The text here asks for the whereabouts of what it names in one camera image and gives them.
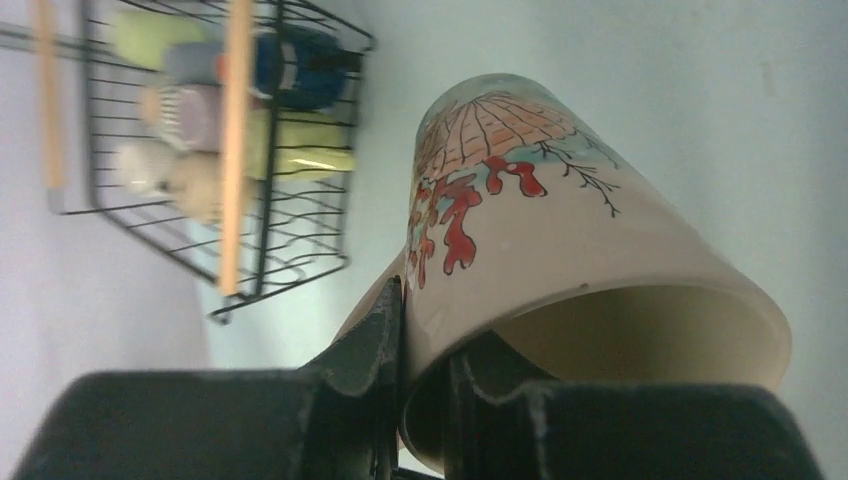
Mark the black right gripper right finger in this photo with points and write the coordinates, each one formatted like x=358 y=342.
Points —
x=505 y=418

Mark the light green cup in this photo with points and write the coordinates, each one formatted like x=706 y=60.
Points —
x=142 y=37

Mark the black wire dish rack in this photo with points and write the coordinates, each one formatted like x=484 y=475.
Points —
x=292 y=231

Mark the right wooden rack handle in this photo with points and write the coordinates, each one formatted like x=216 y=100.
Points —
x=239 y=58

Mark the wooden rack handle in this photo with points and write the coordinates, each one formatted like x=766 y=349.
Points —
x=239 y=58
x=46 y=51

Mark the lilac mug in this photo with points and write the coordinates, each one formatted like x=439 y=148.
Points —
x=187 y=117

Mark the floral painted ceramic mug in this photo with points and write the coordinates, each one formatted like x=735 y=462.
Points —
x=525 y=224

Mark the grey striped mug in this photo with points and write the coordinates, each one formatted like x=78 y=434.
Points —
x=193 y=62

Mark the dark blue mug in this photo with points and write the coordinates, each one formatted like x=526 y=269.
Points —
x=308 y=68

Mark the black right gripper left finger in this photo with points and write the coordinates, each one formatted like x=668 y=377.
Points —
x=332 y=418

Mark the left wooden rack handle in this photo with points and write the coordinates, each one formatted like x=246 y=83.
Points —
x=46 y=51

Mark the orange cup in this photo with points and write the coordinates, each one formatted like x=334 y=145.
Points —
x=222 y=68

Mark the pale yellow mug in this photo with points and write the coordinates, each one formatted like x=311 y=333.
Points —
x=309 y=146

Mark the cream speckled mug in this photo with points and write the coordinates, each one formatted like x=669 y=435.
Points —
x=194 y=183

